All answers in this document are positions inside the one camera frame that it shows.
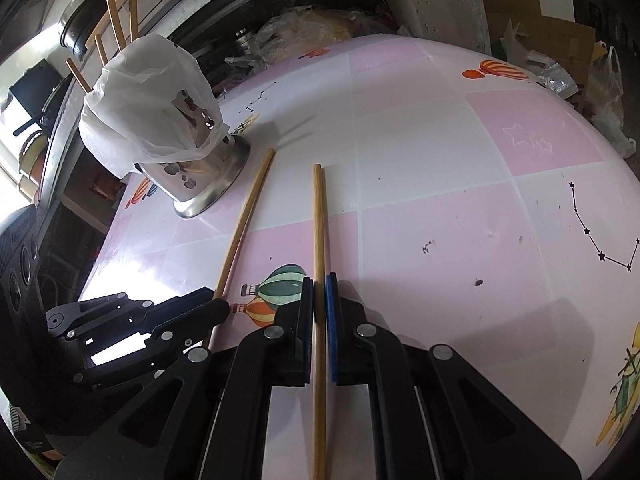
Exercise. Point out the plastic bags on floor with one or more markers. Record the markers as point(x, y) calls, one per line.
point(605, 95)

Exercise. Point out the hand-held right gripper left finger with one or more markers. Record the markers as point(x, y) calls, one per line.
point(306, 325)

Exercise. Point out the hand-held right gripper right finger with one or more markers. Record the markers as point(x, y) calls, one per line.
point(331, 330)

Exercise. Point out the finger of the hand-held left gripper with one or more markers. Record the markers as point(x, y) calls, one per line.
point(135, 365)
point(190, 310)

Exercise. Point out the black panel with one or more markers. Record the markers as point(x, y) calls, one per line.
point(35, 90)

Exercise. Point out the white plastic bag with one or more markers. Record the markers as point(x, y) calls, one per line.
point(145, 95)

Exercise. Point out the black frying pan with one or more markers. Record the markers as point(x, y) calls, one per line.
point(27, 125)

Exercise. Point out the cardboard box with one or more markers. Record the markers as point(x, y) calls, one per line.
point(550, 25)

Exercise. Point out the brown crock with lid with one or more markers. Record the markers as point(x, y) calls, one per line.
point(32, 160)

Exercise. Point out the yellow food in plastic bag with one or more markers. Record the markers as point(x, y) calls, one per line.
point(320, 25)

